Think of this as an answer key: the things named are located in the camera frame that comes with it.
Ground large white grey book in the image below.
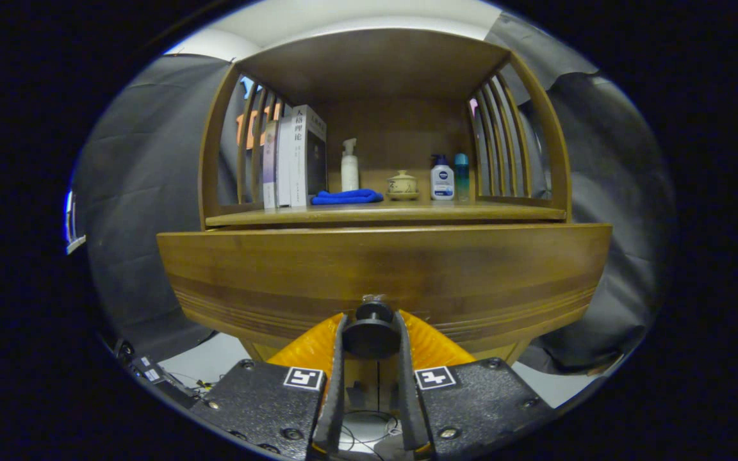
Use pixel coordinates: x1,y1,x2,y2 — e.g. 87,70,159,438
289,104,328,207

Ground folded blue cloth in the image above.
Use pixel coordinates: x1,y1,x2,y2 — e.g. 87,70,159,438
311,188,384,206

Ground teal bottle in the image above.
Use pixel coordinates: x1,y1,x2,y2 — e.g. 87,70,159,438
454,153,471,202

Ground cream lidded teacup with saucer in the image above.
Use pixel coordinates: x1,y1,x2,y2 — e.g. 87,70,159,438
386,170,420,201

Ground wooden drawer with black knob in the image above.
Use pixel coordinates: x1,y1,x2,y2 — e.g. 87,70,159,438
156,223,613,359

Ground wooden cabinet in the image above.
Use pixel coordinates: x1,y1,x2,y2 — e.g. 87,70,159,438
197,28,573,414

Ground purple white book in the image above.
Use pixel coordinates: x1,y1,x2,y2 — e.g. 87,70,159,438
262,120,278,209

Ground wooden cabinet door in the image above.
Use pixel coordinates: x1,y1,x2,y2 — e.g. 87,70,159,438
379,359,400,410
345,359,379,410

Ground white lotion bottle blue cap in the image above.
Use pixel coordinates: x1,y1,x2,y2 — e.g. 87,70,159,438
430,154,455,201

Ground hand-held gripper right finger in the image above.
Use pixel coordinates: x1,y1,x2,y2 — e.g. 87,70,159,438
395,310,555,461

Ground wooden countertop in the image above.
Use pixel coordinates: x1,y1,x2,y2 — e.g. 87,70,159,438
204,186,567,228

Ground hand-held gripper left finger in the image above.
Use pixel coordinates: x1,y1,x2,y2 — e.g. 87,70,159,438
190,312,349,461

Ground thin white book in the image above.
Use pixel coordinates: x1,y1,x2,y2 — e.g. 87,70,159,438
275,117,294,208

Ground white pump bottle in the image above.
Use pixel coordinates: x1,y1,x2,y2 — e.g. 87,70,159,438
341,138,360,193

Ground black floor cables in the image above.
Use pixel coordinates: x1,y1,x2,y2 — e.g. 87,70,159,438
337,410,403,457

